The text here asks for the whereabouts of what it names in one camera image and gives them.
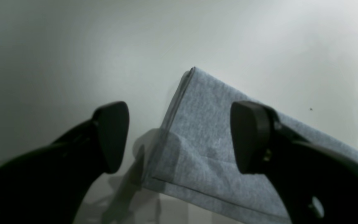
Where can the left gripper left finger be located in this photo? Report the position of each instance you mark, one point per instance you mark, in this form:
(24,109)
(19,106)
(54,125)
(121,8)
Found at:
(47,185)

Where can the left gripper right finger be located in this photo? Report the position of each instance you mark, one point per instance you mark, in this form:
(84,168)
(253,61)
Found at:
(316,185)

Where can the grey T-shirt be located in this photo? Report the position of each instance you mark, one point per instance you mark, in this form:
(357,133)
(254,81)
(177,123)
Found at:
(223,151)

